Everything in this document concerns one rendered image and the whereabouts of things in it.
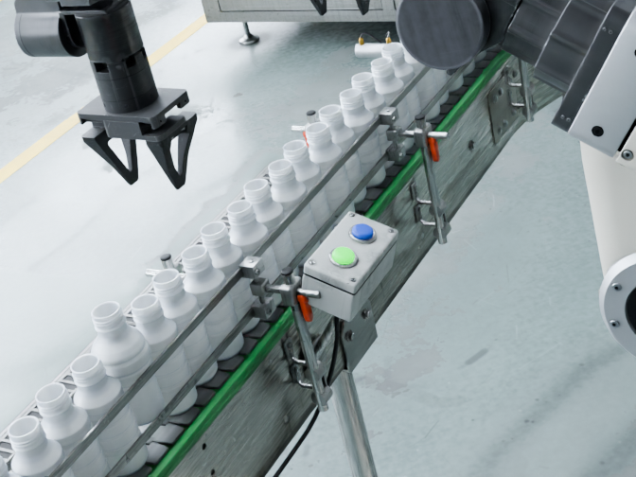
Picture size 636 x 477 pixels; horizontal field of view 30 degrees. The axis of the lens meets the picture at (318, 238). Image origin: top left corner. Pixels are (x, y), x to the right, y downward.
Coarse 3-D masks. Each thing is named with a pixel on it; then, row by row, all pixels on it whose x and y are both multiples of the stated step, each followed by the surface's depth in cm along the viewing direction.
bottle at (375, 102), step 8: (368, 72) 198; (352, 80) 196; (360, 80) 199; (368, 80) 196; (360, 88) 196; (368, 88) 196; (368, 96) 197; (376, 96) 197; (368, 104) 197; (376, 104) 197; (384, 104) 198; (376, 112) 197; (384, 128) 199; (384, 136) 200; (384, 144) 201; (384, 152) 201
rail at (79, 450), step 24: (456, 72) 220; (360, 144) 190; (336, 168) 184; (312, 192) 178; (288, 216) 173; (336, 216) 185; (264, 240) 168; (312, 240) 179; (216, 360) 160; (144, 384) 146; (192, 384) 155; (120, 408) 143; (168, 408) 151; (96, 432) 139; (144, 432) 148; (72, 456) 136
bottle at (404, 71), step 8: (384, 48) 206; (392, 48) 207; (400, 48) 204; (384, 56) 205; (392, 56) 204; (400, 56) 205; (400, 64) 205; (408, 64) 207; (400, 72) 205; (408, 72) 205; (408, 80) 206; (416, 88) 209; (408, 96) 207; (416, 96) 209; (408, 104) 208; (416, 104) 209; (416, 112) 209
